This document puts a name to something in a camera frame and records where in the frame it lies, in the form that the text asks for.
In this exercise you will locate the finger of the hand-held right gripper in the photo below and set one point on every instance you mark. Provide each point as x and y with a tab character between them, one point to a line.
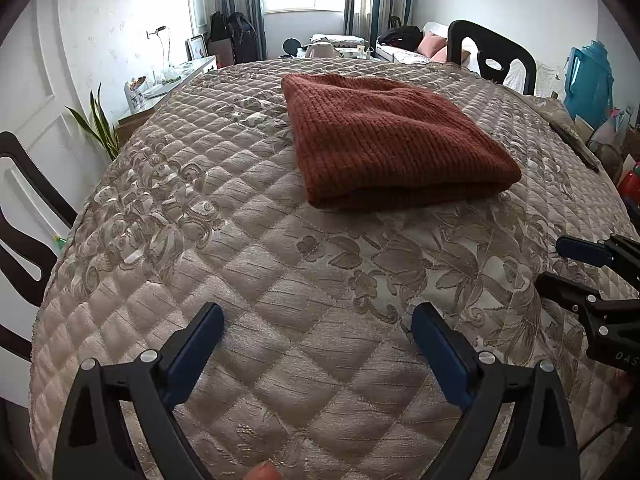
580	249
565	287

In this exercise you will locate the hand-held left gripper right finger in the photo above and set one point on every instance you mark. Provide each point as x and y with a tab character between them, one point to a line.
445	350

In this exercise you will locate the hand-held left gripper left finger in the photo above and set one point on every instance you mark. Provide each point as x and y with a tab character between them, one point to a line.
195	350

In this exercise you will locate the rust red knit sweater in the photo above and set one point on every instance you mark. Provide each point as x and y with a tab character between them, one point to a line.
390	145

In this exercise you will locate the person's left hand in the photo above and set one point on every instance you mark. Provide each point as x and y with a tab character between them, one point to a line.
265	472

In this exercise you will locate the red toy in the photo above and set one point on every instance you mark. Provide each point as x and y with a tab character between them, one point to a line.
630	185

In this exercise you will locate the beige quilted floral table cover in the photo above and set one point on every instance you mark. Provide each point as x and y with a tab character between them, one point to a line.
250	260

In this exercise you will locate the blue thermos jug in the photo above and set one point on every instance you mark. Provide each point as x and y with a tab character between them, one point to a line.
592	85

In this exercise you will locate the pink cushion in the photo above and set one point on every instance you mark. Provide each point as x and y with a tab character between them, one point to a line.
447	56
430	44

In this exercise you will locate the dark wooden chair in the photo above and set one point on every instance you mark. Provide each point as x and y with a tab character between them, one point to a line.
20	160
470	40

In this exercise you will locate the green potted plant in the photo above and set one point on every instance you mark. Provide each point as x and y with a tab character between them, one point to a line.
102	130

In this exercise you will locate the white sofa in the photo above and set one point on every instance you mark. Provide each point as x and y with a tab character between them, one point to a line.
395	54

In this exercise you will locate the black bag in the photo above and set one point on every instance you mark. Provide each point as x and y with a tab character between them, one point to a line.
400	37

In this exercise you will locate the white cabinet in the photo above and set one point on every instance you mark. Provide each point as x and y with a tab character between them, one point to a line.
190	67

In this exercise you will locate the brown cardboard box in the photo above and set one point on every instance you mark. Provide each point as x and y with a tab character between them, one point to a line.
221	54

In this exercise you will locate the desk lamp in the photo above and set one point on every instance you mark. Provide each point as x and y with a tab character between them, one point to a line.
162	35

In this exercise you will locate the black backpack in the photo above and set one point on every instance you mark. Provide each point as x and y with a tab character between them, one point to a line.
219	27
242	35

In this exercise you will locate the picture frame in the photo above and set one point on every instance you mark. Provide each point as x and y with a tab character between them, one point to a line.
196	47

